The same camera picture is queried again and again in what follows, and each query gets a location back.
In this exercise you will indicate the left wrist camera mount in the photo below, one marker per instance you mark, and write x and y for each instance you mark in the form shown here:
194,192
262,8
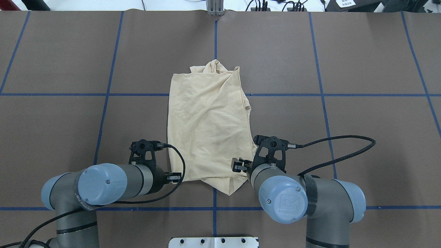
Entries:
143,152

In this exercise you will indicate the cream long-sleeve graphic shirt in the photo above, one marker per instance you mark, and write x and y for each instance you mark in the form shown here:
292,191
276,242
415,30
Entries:
208,122

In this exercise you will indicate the aluminium frame post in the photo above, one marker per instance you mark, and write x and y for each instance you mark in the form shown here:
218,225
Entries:
215,7

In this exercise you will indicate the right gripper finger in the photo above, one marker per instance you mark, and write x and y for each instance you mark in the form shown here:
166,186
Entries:
241,161
240,168

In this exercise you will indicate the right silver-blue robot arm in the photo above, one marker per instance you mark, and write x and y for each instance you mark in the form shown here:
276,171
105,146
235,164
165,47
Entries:
329,205

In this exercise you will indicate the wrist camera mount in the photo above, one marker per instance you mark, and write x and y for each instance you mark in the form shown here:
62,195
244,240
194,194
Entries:
143,152
271,150

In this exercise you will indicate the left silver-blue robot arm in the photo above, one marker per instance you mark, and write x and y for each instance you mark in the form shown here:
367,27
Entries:
75,197

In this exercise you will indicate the black labelled box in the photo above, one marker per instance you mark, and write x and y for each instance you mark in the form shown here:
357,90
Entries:
352,5

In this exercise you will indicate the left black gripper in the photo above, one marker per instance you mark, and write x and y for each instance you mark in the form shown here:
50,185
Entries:
159,181

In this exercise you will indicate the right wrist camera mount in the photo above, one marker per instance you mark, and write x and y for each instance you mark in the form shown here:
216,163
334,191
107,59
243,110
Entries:
271,150

